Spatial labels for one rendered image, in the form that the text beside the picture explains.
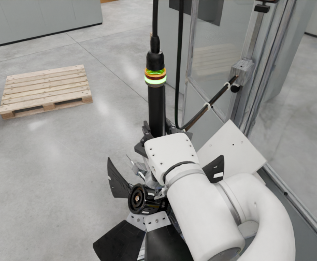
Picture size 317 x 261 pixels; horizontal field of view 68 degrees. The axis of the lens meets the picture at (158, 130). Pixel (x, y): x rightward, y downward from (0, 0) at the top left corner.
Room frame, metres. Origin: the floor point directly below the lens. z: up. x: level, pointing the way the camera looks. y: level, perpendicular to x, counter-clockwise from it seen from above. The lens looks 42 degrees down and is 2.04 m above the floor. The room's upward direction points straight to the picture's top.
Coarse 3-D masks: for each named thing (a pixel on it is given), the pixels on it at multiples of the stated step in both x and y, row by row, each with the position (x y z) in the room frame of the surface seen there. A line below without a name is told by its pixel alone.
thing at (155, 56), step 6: (150, 42) 0.43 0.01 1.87; (156, 42) 0.42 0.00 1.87; (150, 48) 0.43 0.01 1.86; (156, 48) 0.42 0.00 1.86; (150, 54) 0.42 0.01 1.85; (156, 54) 0.42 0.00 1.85; (162, 54) 0.43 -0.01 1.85; (150, 60) 0.42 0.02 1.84; (156, 60) 0.41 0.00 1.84; (162, 60) 0.42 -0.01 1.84; (150, 66) 0.42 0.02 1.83; (156, 66) 0.41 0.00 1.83; (162, 66) 0.42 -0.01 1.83; (156, 180) 0.42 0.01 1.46
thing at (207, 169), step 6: (222, 156) 0.56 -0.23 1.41; (210, 162) 0.57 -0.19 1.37; (216, 162) 0.54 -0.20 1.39; (222, 162) 0.52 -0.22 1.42; (204, 168) 0.55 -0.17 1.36; (210, 168) 0.52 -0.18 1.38; (216, 168) 0.51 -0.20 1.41; (222, 168) 0.49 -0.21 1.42; (210, 174) 0.49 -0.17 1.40; (210, 180) 0.46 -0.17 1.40; (216, 180) 0.45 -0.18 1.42
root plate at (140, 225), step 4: (128, 216) 0.48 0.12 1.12; (136, 216) 0.48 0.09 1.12; (140, 216) 0.48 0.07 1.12; (144, 216) 0.48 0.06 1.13; (128, 220) 0.47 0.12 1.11; (132, 220) 0.47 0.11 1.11; (136, 220) 0.47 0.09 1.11; (140, 220) 0.47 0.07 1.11; (132, 224) 0.46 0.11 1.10; (136, 224) 0.46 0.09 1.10; (140, 224) 0.46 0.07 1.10; (140, 228) 0.45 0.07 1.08; (144, 228) 0.45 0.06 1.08
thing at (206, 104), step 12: (156, 0) 0.43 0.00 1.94; (180, 0) 0.50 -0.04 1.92; (156, 12) 0.43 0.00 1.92; (180, 12) 0.50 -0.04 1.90; (156, 24) 0.43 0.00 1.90; (180, 24) 0.50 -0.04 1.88; (156, 36) 0.43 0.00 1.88; (180, 36) 0.50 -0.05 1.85; (180, 48) 0.50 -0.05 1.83; (180, 60) 0.50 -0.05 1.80; (228, 84) 0.81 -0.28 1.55; (216, 96) 0.72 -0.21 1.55; (204, 108) 0.65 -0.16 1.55; (192, 120) 0.58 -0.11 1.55
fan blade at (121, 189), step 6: (108, 162) 0.77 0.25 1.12; (108, 168) 0.76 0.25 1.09; (114, 168) 0.71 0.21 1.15; (108, 174) 0.75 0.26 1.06; (114, 174) 0.70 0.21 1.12; (120, 174) 0.67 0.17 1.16; (114, 180) 0.69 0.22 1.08; (120, 180) 0.66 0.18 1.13; (114, 186) 0.69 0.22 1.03; (120, 186) 0.66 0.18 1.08; (126, 186) 0.61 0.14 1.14; (114, 192) 0.69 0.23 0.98; (120, 192) 0.66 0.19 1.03; (126, 192) 0.63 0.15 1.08
